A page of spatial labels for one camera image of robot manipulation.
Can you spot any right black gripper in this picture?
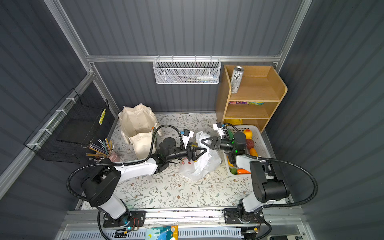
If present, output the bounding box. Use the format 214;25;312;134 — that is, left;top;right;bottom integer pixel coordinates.
202;138;236;154

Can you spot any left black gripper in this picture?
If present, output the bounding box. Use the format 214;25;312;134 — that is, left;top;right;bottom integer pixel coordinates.
165;141;206;163

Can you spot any white plastic grocery bag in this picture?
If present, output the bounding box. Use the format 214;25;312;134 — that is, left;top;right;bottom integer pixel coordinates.
179;131;222;182

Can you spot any cream canvas tote bag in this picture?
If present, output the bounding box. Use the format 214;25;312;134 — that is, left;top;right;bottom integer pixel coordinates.
118;104;160;160

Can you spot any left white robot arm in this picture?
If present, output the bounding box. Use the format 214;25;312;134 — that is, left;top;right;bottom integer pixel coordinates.
66;126;207;227

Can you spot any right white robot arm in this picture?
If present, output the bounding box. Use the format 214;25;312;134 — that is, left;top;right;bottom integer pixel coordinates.
200;123;319;222

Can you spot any floral table mat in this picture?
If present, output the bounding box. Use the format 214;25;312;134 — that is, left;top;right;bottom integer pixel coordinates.
109;113;252;209

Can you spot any yellow snack packet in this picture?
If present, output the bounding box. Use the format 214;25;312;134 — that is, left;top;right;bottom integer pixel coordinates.
225;119;243;126

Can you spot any yellow peach toy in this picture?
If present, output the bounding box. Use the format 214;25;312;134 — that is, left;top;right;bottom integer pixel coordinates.
243;129;253;140

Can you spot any dark red plum toy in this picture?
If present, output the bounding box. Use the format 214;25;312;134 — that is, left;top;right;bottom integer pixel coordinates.
246;139;255;150

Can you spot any yellow long pepper toy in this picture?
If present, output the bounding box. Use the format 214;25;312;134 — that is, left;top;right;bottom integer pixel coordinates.
249;148;259;157

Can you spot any orange carrot toy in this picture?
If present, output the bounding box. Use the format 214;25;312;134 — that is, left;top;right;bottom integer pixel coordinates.
237;169;251;175

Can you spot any white plastic fruit basket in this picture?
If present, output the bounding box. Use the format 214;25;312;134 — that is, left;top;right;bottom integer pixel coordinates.
222;125;271;178

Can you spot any wooden shelf unit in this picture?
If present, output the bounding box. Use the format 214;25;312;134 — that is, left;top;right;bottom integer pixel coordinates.
216;65;288;133

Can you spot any left silver drink can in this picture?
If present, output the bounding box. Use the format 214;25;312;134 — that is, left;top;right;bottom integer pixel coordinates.
231;66;244;94

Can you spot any teal printed booklet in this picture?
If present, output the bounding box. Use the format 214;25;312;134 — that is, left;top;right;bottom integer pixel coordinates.
145;226;179;240

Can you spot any cup of coloured pencils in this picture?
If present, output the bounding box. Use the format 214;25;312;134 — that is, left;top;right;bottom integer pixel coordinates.
86;139;121;163

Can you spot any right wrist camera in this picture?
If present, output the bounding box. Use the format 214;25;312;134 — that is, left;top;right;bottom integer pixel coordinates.
213;123;225;138

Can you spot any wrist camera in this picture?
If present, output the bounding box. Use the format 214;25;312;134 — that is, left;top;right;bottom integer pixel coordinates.
181;129;194;149
213;123;225;138

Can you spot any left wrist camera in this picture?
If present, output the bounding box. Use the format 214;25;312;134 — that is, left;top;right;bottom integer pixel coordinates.
181;129;194;149

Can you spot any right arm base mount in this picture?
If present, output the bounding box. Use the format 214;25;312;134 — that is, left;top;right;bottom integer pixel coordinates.
222;208;264;225

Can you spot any white wire wall basket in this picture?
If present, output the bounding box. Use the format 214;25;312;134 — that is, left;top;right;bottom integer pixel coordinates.
153;59;222;85

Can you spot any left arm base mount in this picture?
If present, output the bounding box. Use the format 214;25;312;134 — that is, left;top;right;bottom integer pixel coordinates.
103;211;147;229

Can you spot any black wire wall basket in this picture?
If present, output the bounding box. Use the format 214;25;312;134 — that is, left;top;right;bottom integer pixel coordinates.
24;91;115;164

